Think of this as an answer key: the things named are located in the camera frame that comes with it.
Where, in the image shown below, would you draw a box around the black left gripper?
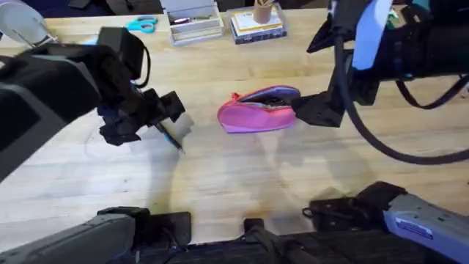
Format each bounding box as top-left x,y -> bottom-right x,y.
83,45 -> 187,147

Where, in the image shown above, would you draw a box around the pink and purple zip bag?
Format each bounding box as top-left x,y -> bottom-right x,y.
216,85 -> 303,135

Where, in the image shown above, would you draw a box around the clear plastic box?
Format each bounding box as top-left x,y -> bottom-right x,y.
160,0 -> 226,48

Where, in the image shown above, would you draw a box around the right wrist upright plate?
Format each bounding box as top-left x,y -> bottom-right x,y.
351,0 -> 394,71

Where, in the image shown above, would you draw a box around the clear box with booklets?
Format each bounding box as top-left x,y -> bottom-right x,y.
226,2 -> 289,46

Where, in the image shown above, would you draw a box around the brown paper cup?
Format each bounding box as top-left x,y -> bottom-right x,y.
252,0 -> 276,25

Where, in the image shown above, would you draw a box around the pale grey rounded object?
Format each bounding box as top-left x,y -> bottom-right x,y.
0,0 -> 59,48

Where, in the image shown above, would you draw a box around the black camera cable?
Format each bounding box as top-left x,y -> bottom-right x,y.
133,44 -> 152,89

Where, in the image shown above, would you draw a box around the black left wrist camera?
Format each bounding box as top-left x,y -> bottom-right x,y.
96,26 -> 147,81

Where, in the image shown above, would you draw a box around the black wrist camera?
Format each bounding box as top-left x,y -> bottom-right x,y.
306,0 -> 367,54
96,26 -> 147,81

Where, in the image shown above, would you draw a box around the teal handled scissors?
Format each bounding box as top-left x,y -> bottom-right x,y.
125,15 -> 160,34

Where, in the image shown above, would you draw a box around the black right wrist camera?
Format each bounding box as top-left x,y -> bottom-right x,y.
306,0 -> 367,54

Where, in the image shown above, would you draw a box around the thick black cable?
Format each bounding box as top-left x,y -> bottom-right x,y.
332,33 -> 469,166

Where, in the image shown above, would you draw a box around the thin black cable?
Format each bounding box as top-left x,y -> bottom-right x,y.
394,74 -> 469,111

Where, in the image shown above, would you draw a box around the black rail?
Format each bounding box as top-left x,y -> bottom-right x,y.
133,211 -> 454,264

